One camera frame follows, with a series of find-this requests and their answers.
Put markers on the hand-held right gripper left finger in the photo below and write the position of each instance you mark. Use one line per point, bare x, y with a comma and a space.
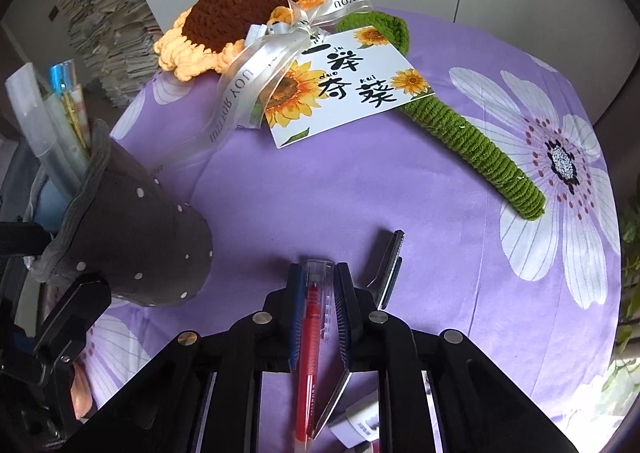
296, 323

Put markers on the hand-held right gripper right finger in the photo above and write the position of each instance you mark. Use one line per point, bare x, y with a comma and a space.
342, 328

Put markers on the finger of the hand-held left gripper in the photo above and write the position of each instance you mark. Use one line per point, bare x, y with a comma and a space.
22, 238
75, 313

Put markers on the red pen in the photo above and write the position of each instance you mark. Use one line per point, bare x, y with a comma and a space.
311, 333

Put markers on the black silver utility knife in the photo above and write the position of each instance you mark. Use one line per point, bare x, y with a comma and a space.
387, 268

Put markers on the grey dotted fabric pen holder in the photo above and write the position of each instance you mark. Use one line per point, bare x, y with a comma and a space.
145, 238

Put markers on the pens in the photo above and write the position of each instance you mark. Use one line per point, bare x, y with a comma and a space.
35, 123

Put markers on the blue capped clear pen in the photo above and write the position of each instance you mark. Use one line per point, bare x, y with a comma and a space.
65, 93

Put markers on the person's left hand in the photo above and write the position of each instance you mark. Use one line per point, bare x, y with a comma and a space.
82, 393

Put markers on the purple floral tablecloth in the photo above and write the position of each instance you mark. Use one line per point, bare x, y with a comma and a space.
350, 193

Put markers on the pile of paper booklets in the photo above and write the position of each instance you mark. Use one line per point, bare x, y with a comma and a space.
100, 18

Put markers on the sunflower print card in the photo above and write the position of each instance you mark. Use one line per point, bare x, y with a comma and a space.
350, 88

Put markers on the white satin ribbon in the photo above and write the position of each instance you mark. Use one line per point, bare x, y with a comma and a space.
265, 58

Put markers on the green potted plant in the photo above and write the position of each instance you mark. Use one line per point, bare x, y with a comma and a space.
629, 243

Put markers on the crochet sunflower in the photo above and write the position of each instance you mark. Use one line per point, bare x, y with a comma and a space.
225, 13

